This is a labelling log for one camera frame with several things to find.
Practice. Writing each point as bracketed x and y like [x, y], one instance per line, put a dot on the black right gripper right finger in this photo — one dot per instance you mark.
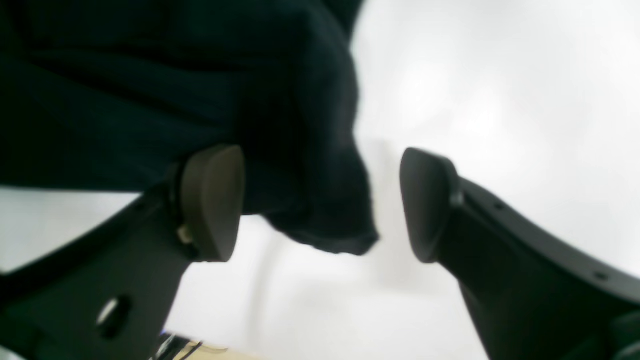
[530, 295]

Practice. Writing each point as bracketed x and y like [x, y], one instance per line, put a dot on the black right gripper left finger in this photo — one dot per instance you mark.
[108, 294]

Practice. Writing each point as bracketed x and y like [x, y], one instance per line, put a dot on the black T-shirt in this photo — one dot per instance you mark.
[105, 95]

